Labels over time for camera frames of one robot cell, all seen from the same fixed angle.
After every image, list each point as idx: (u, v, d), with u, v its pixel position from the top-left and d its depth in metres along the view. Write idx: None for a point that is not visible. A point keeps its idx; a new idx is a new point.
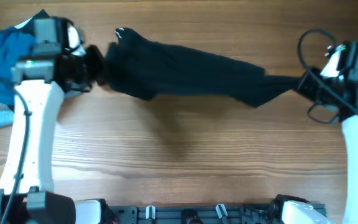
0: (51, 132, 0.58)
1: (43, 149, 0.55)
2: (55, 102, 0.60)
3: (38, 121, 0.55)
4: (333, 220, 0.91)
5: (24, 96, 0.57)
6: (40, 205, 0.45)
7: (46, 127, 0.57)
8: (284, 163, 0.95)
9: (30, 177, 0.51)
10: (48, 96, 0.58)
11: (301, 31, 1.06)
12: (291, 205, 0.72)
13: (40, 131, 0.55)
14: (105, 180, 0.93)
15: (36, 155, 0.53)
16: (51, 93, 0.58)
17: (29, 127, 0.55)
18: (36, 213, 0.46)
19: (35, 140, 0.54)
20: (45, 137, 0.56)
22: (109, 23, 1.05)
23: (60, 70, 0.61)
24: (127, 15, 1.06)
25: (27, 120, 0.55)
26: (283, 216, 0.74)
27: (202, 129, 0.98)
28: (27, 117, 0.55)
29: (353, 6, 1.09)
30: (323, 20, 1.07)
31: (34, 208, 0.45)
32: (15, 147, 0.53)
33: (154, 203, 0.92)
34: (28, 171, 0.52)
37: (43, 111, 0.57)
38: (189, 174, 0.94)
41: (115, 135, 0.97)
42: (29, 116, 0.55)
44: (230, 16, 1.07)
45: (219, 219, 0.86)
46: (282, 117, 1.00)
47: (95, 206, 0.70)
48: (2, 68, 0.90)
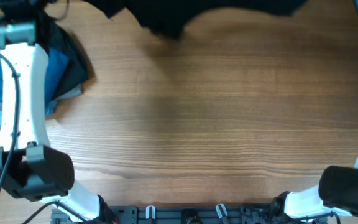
0: (38, 94, 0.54)
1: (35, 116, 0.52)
2: (41, 63, 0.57)
3: (26, 81, 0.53)
4: (333, 220, 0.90)
5: (10, 59, 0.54)
6: (38, 160, 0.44)
7: (36, 81, 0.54)
8: (284, 163, 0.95)
9: (27, 127, 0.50)
10: (33, 56, 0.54)
11: (298, 30, 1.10)
12: (293, 194, 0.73)
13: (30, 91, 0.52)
14: (105, 180, 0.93)
15: (33, 112, 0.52)
16: (36, 53, 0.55)
17: (20, 88, 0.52)
18: (36, 168, 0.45)
19: (27, 101, 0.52)
20: (37, 102, 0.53)
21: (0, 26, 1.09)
22: (109, 23, 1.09)
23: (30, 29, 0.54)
24: (128, 15, 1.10)
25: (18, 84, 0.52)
26: (286, 207, 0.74)
27: (202, 129, 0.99)
28: (16, 78, 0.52)
29: (346, 7, 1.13)
30: (319, 19, 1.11)
31: (35, 162, 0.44)
32: (9, 110, 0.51)
33: (154, 203, 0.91)
34: (23, 126, 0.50)
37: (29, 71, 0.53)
38: (189, 174, 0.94)
41: (115, 135, 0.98)
42: (18, 79, 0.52)
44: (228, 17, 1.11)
45: (219, 219, 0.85)
46: (282, 117, 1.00)
47: (94, 198, 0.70)
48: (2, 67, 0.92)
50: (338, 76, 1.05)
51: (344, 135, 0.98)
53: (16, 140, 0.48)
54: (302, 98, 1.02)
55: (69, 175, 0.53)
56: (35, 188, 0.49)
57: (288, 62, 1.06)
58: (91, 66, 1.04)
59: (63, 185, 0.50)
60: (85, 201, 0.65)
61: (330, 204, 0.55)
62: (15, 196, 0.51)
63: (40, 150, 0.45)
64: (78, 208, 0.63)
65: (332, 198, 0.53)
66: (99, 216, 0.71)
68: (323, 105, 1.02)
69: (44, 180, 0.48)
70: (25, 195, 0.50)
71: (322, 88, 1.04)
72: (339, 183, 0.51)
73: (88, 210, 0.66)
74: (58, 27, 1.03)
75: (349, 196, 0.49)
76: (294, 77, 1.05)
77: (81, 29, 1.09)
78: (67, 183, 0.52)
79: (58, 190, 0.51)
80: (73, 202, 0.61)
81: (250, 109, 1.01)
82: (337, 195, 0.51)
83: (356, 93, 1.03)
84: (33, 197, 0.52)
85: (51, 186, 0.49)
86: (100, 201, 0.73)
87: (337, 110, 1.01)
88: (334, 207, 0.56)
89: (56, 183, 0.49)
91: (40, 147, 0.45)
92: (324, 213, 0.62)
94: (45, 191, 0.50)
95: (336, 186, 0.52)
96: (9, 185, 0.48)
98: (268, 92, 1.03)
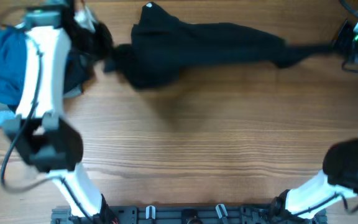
0: (60, 72, 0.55)
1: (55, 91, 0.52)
2: (64, 48, 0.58)
3: (50, 61, 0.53)
4: (333, 220, 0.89)
5: (35, 39, 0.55)
6: None
7: (58, 63, 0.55)
8: (284, 163, 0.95)
9: (45, 101, 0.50)
10: (57, 39, 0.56)
11: (296, 31, 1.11)
12: (294, 191, 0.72)
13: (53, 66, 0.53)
14: (105, 180, 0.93)
15: (53, 89, 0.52)
16: (60, 37, 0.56)
17: (42, 65, 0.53)
18: (51, 134, 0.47)
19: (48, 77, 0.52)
20: (58, 79, 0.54)
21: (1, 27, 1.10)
22: (109, 23, 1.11)
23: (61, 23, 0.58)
24: (128, 16, 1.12)
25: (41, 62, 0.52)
26: (287, 204, 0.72)
27: (202, 129, 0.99)
28: (39, 54, 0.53)
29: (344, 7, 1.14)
30: (317, 20, 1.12)
31: (48, 127, 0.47)
32: (30, 84, 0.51)
33: (154, 203, 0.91)
34: (43, 99, 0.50)
37: (51, 49, 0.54)
38: (189, 174, 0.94)
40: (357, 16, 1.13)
41: (115, 135, 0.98)
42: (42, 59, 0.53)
44: (226, 18, 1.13)
45: (219, 219, 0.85)
46: (282, 117, 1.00)
47: (97, 193, 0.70)
48: (2, 68, 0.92)
50: (338, 76, 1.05)
51: (344, 135, 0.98)
53: (34, 107, 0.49)
54: (302, 98, 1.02)
55: (79, 151, 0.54)
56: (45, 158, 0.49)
57: None
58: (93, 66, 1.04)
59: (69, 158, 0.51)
60: (87, 191, 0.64)
61: (332, 183, 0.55)
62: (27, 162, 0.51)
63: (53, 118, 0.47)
64: (80, 195, 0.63)
65: (335, 173, 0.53)
66: (99, 214, 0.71)
68: (323, 105, 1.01)
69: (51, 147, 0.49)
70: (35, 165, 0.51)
71: (322, 88, 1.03)
72: (343, 155, 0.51)
73: (89, 201, 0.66)
74: None
75: (353, 169, 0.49)
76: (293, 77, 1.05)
77: None
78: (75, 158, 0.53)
79: (68, 163, 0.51)
80: (78, 186, 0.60)
81: (250, 109, 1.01)
82: (342, 167, 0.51)
83: (356, 93, 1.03)
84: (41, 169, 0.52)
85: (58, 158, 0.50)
86: (102, 201, 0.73)
87: (337, 110, 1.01)
88: (338, 186, 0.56)
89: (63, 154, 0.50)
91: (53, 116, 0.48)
92: (328, 198, 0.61)
94: (55, 162, 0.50)
95: (341, 160, 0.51)
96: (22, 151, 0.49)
98: (268, 92, 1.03)
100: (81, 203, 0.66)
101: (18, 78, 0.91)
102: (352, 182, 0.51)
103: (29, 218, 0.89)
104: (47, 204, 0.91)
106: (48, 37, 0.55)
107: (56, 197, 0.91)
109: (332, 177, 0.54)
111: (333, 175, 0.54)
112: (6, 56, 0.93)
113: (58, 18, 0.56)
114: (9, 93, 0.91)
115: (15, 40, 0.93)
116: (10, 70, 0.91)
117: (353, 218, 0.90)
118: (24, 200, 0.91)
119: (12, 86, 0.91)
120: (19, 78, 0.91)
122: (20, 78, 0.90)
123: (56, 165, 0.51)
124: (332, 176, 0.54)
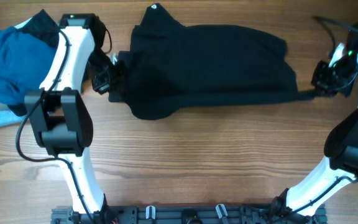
0: (82, 67, 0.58)
1: (76, 77, 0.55)
2: (88, 46, 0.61)
3: (77, 51, 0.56)
4: (332, 220, 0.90)
5: (66, 33, 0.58)
6: (71, 101, 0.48)
7: (82, 55, 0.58)
8: (284, 163, 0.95)
9: (66, 83, 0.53)
10: (85, 35, 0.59)
11: (296, 30, 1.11)
12: (294, 189, 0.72)
13: (76, 56, 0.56)
14: (105, 180, 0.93)
15: (74, 74, 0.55)
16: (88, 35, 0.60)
17: (69, 54, 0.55)
18: (66, 109, 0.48)
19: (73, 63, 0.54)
20: (79, 70, 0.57)
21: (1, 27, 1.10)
22: (109, 23, 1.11)
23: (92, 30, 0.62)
24: (128, 15, 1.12)
25: (68, 49, 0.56)
26: (288, 201, 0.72)
27: (202, 129, 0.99)
28: (68, 45, 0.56)
29: (344, 7, 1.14)
30: (316, 19, 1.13)
31: (68, 102, 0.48)
32: (55, 65, 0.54)
33: (154, 203, 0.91)
34: (64, 78, 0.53)
37: (79, 41, 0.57)
38: (189, 174, 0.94)
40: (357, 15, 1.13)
41: (115, 135, 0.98)
42: (70, 47, 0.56)
44: (226, 17, 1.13)
45: (219, 219, 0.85)
46: (282, 117, 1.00)
47: (99, 191, 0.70)
48: (2, 68, 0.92)
50: None
51: None
53: (56, 84, 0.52)
54: (302, 98, 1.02)
55: (89, 135, 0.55)
56: (58, 135, 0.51)
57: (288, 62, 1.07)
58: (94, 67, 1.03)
59: (84, 140, 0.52)
60: (91, 183, 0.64)
61: (334, 165, 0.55)
62: (38, 142, 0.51)
63: (73, 93, 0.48)
64: (83, 185, 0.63)
65: (337, 151, 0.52)
66: (100, 212, 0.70)
68: (323, 105, 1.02)
69: (69, 124, 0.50)
70: (47, 144, 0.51)
71: None
72: (342, 127, 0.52)
73: (91, 194, 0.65)
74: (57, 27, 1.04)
75: (355, 139, 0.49)
76: None
77: None
78: (87, 141, 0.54)
79: (78, 145, 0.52)
80: (82, 174, 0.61)
81: (250, 109, 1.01)
82: (340, 140, 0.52)
83: (356, 92, 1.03)
84: (52, 150, 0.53)
85: (73, 137, 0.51)
86: (104, 201, 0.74)
87: (337, 110, 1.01)
88: (339, 169, 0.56)
89: (79, 133, 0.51)
91: (74, 91, 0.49)
92: (330, 186, 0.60)
94: (67, 143, 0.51)
95: (340, 133, 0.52)
96: (37, 124, 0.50)
98: None
100: (82, 196, 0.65)
101: (18, 78, 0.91)
102: (352, 158, 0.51)
103: (29, 218, 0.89)
104: (47, 204, 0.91)
106: (77, 30, 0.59)
107: (56, 198, 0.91)
109: (333, 158, 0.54)
111: (334, 154, 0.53)
112: (5, 56, 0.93)
113: (87, 22, 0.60)
114: (9, 93, 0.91)
115: (15, 40, 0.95)
116: (10, 70, 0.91)
117: (353, 218, 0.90)
118: (24, 200, 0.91)
119: (12, 86, 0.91)
120: (19, 77, 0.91)
122: (20, 78, 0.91)
123: (67, 145, 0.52)
124: (332, 157, 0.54)
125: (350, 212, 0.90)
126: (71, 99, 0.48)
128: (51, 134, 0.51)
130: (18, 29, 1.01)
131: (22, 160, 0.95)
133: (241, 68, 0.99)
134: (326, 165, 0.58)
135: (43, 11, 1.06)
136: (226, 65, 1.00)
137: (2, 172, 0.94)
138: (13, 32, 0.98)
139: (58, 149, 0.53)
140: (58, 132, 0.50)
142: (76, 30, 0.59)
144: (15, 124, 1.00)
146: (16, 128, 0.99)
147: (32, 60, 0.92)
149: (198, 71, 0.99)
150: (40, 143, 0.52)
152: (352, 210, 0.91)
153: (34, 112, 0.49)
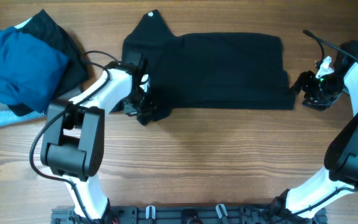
0: (112, 102, 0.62)
1: (106, 105, 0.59)
2: (123, 89, 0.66)
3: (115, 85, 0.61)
4: (333, 220, 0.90)
5: (111, 73, 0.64)
6: (92, 118, 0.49)
7: (116, 93, 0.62)
8: (284, 163, 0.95)
9: (95, 102, 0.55)
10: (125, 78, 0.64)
11: (297, 30, 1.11)
12: (295, 190, 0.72)
13: (113, 88, 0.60)
14: (105, 181, 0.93)
15: (105, 101, 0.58)
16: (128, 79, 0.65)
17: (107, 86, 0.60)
18: (86, 126, 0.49)
19: (107, 91, 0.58)
20: (109, 103, 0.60)
21: (1, 28, 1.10)
22: (109, 23, 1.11)
23: (132, 80, 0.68)
24: (128, 15, 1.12)
25: (107, 83, 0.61)
26: (287, 205, 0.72)
27: (202, 129, 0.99)
28: (109, 79, 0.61)
29: (345, 7, 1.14)
30: (317, 19, 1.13)
31: (89, 119, 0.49)
32: (92, 88, 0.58)
33: (154, 203, 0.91)
34: (96, 99, 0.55)
37: (120, 81, 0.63)
38: (189, 174, 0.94)
40: (357, 15, 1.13)
41: (115, 135, 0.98)
42: (110, 81, 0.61)
44: (227, 17, 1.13)
45: (218, 219, 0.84)
46: (282, 117, 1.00)
47: (103, 198, 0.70)
48: (2, 67, 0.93)
50: None
51: None
53: (85, 101, 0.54)
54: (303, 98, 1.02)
55: (96, 168, 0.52)
56: (64, 154, 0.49)
57: (288, 62, 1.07)
58: (92, 66, 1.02)
59: (91, 167, 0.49)
60: (94, 198, 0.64)
61: (334, 177, 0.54)
62: (43, 157, 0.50)
63: (98, 111, 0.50)
64: (86, 200, 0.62)
65: (335, 162, 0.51)
66: (100, 218, 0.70)
68: None
69: (81, 144, 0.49)
70: (52, 162, 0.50)
71: None
72: (341, 138, 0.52)
73: (94, 206, 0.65)
74: (58, 26, 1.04)
75: (357, 147, 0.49)
76: (293, 76, 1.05)
77: (81, 29, 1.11)
78: (92, 173, 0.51)
79: (83, 172, 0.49)
80: (86, 192, 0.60)
81: (250, 109, 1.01)
82: (338, 150, 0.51)
83: None
84: (58, 168, 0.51)
85: (80, 160, 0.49)
86: (106, 206, 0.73)
87: (337, 110, 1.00)
88: (338, 180, 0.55)
89: (87, 157, 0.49)
91: (99, 110, 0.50)
92: (329, 195, 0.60)
94: (73, 167, 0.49)
95: (340, 144, 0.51)
96: (50, 136, 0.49)
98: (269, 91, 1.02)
100: (84, 207, 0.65)
101: (18, 78, 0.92)
102: (352, 171, 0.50)
103: (30, 218, 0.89)
104: (47, 205, 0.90)
106: (120, 74, 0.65)
107: (56, 198, 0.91)
109: (332, 171, 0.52)
111: (334, 166, 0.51)
112: (6, 56, 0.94)
113: (131, 68, 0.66)
114: (9, 93, 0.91)
115: (15, 40, 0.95)
116: (10, 70, 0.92)
117: (353, 218, 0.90)
118: (24, 200, 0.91)
119: (12, 86, 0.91)
120: (20, 77, 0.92)
122: (20, 78, 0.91)
123: (73, 170, 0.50)
124: (331, 170, 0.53)
125: (350, 213, 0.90)
126: (94, 117, 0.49)
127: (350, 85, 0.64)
128: (59, 151, 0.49)
130: (18, 30, 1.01)
131: (22, 161, 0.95)
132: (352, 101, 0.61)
133: (230, 74, 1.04)
134: (325, 175, 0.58)
135: (43, 11, 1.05)
136: (219, 76, 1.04)
137: (2, 173, 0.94)
138: (13, 32, 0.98)
139: (63, 169, 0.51)
140: (66, 152, 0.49)
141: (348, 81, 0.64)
142: (118, 72, 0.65)
144: (15, 124, 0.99)
146: (15, 128, 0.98)
147: (32, 60, 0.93)
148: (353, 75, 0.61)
149: (192, 83, 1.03)
150: (43, 159, 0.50)
152: (351, 211, 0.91)
153: (54, 123, 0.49)
